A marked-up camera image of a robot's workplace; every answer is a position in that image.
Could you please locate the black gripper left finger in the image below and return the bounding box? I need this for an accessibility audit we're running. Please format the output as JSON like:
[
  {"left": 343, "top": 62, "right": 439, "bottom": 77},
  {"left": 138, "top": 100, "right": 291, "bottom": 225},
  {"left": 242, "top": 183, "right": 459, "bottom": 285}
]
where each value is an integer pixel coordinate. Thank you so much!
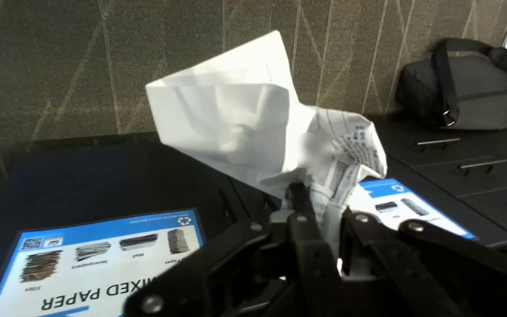
[{"left": 122, "top": 181, "right": 343, "bottom": 317}]

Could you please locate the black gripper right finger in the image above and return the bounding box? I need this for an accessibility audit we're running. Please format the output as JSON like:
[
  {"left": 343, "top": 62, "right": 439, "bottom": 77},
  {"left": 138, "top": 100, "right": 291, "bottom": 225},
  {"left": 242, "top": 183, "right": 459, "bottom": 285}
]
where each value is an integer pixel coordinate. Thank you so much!
[{"left": 339, "top": 211, "right": 507, "bottom": 317}]

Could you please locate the printed white tissue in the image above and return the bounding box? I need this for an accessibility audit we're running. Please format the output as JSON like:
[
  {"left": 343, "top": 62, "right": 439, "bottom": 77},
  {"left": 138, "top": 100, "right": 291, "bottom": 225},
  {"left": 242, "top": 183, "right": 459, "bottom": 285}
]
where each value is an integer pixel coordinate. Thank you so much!
[{"left": 144, "top": 30, "right": 388, "bottom": 239}]

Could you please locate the black shoulder bag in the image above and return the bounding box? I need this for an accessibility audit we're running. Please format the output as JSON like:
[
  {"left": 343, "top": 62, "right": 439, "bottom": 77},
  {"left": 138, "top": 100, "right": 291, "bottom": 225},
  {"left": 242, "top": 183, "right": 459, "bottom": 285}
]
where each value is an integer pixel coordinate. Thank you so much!
[{"left": 394, "top": 37, "right": 507, "bottom": 132}]

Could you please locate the mixed paper label down arrow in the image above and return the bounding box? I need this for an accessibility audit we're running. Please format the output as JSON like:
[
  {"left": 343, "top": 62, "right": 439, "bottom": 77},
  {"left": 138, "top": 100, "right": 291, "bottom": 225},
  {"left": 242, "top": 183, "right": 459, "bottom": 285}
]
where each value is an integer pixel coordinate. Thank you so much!
[{"left": 355, "top": 176, "right": 476, "bottom": 241}]

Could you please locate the mixed paper label up arrow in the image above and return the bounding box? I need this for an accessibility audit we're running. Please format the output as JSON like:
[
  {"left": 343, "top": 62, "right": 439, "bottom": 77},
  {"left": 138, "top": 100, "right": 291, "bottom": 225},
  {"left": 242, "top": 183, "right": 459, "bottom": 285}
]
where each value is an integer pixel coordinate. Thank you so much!
[{"left": 0, "top": 208, "right": 207, "bottom": 317}]

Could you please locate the dark counter cabinet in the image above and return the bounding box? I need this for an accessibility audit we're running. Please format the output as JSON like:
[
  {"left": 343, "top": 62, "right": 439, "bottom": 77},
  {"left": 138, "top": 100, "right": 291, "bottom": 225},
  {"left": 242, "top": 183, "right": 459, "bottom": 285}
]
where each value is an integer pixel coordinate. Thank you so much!
[{"left": 0, "top": 111, "right": 507, "bottom": 317}]

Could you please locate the black drawer handle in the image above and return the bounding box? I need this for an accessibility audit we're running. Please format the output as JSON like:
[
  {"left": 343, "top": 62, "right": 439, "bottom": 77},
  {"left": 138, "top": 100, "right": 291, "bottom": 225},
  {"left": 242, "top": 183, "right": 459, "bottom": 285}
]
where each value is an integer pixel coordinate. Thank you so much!
[
  {"left": 415, "top": 136, "right": 462, "bottom": 150},
  {"left": 457, "top": 157, "right": 507, "bottom": 174}
]

